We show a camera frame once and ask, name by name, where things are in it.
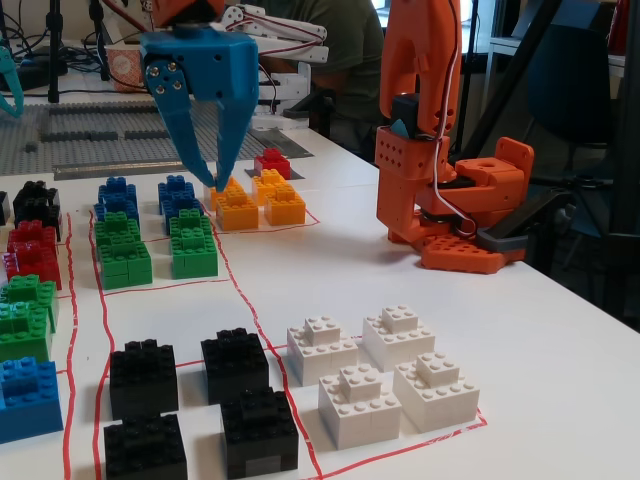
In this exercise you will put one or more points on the red object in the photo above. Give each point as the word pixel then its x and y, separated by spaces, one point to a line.
pixel 619 25

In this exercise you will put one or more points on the dark grey lego block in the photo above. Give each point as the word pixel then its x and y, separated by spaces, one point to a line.
pixel 4 210

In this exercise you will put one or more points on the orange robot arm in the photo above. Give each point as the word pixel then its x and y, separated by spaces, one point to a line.
pixel 400 200

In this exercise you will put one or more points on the blue lego block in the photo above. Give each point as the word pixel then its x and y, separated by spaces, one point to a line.
pixel 117 210
pixel 176 187
pixel 30 410
pixel 180 205
pixel 117 190

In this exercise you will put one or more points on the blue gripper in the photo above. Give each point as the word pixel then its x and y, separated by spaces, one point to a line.
pixel 215 65

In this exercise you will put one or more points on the red tape lines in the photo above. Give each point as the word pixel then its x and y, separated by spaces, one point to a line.
pixel 190 361

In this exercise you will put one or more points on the white lego block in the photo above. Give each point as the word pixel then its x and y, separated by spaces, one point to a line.
pixel 400 345
pixel 360 415
pixel 320 357
pixel 440 400

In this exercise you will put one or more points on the yellow lego block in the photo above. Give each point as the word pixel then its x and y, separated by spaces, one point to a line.
pixel 236 185
pixel 285 210
pixel 267 185
pixel 237 217

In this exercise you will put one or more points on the black lego block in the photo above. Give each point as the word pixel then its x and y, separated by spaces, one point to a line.
pixel 145 385
pixel 32 192
pixel 260 440
pixel 235 370
pixel 40 220
pixel 145 455

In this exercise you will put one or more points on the red lego block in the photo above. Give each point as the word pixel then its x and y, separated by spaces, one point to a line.
pixel 30 232
pixel 35 265
pixel 272 165

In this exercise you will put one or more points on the person in green shirt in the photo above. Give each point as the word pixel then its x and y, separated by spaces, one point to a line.
pixel 350 60

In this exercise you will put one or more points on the black stand pole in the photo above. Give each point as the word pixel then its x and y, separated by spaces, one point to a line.
pixel 54 50
pixel 102 60

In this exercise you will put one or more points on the small grey lego brick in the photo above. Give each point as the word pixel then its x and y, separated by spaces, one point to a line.
pixel 31 146

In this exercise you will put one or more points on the paper cup with pink print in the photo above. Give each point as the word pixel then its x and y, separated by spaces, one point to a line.
pixel 122 67

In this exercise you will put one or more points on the long grey brick wall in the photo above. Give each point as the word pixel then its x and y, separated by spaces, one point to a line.
pixel 100 111

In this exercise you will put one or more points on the grey black table clamp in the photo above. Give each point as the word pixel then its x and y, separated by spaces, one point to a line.
pixel 500 240

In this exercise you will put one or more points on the silver duct tape strip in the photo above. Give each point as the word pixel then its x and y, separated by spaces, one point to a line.
pixel 285 142
pixel 110 171

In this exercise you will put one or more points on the black vertical column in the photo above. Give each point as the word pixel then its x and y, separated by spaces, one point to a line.
pixel 627 150

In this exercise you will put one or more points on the slanted black pole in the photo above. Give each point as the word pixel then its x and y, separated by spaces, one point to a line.
pixel 515 65

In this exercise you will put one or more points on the green lego block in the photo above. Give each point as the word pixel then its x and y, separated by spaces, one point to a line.
pixel 25 340
pixel 117 230
pixel 190 226
pixel 125 265
pixel 30 295
pixel 195 262

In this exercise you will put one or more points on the dark blue chair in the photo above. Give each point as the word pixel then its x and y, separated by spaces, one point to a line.
pixel 570 85

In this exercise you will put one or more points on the teal printed gripper claw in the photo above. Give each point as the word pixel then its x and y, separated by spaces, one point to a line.
pixel 17 95

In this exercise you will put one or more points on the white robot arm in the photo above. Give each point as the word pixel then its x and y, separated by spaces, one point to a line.
pixel 295 50

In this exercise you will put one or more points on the grey lego baseplate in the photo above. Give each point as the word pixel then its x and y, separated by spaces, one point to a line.
pixel 100 150

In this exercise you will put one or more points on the black box device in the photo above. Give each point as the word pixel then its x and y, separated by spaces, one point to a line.
pixel 35 75

